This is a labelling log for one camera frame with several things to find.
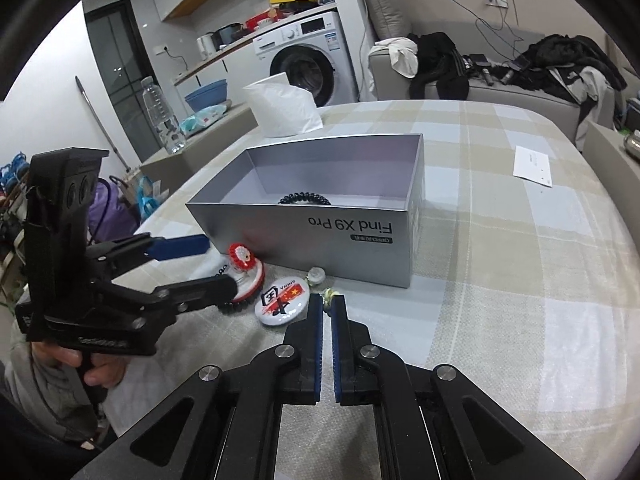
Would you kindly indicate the white garment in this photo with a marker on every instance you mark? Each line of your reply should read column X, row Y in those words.
column 403, row 54

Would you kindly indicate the red white round case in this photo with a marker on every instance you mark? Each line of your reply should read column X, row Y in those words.
column 241, row 264

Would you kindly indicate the clear plastic water bottle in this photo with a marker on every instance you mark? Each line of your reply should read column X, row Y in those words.
column 162, row 117

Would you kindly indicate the small round white cap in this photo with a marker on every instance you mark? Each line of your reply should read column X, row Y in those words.
column 315, row 276

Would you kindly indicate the wall power socket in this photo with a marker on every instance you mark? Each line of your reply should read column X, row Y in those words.
column 501, row 4

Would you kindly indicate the white electric kettle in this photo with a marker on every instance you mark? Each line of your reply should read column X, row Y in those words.
column 206, row 46

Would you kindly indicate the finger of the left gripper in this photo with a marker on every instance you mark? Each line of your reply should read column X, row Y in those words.
column 214, row 291
column 165, row 248

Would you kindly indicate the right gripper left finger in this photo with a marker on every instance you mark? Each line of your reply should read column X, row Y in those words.
column 222, row 424

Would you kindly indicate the purple bag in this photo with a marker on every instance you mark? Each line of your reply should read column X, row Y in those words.
column 110, row 217

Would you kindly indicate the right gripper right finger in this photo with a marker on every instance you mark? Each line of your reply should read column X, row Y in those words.
column 433, row 424

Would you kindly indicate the blue plastic basin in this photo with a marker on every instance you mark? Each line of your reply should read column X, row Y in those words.
column 209, row 95

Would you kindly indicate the small yellow earrings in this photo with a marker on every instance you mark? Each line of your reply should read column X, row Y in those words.
column 327, row 296

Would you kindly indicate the grey sofa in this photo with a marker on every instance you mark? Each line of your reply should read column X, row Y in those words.
column 485, row 79

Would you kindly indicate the black white jacket pile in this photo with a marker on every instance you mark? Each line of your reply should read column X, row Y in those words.
column 574, row 69

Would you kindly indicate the silver metal case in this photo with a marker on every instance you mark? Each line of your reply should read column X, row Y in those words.
column 632, row 144

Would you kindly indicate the checked tablecloth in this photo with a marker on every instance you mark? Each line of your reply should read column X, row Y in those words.
column 532, row 292

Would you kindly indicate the white paper card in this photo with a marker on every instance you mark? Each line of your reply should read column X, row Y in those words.
column 532, row 166

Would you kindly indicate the black garment on sofa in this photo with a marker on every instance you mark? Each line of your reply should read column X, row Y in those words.
column 439, row 61

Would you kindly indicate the grey phone box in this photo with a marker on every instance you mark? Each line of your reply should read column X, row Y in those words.
column 349, row 204

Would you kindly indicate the wet wipes pack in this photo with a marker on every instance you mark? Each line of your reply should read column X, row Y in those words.
column 203, row 119

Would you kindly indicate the blue plastic bag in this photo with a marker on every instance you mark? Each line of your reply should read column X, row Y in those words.
column 147, row 195

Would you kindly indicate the grey cushion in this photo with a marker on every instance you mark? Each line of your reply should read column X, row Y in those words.
column 387, row 19

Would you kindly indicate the white washing machine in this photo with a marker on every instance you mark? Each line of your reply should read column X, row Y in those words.
column 313, row 54

